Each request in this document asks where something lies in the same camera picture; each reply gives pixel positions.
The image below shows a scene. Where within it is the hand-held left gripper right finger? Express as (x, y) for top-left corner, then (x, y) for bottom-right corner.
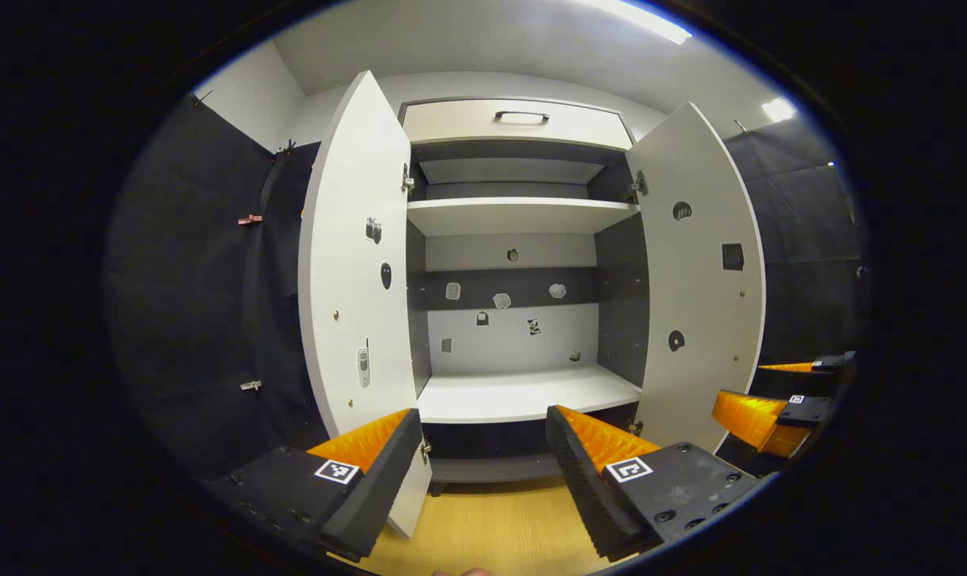
(545, 404), (772, 561)

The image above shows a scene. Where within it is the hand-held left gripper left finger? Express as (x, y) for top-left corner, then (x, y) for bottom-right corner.
(207, 408), (424, 562)

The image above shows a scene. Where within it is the grey cabinet door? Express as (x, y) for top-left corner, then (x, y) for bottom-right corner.
(298, 70), (434, 539)
(625, 102), (766, 454)

